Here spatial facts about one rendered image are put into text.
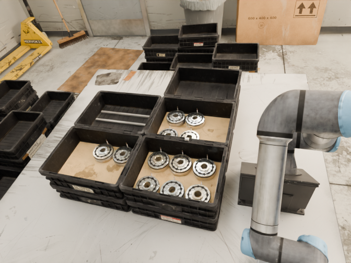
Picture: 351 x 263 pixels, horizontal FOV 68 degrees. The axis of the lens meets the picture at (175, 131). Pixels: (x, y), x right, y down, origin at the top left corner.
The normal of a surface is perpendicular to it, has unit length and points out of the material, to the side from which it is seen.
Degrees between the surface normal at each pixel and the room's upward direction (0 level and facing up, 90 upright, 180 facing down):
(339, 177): 0
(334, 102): 25
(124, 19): 90
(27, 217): 0
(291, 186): 90
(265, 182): 51
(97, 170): 0
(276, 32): 72
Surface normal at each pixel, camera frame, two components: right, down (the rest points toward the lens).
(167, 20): -0.22, 0.72
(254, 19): -0.22, 0.53
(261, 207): -0.65, -0.03
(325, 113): -0.44, 0.10
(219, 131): -0.11, -0.69
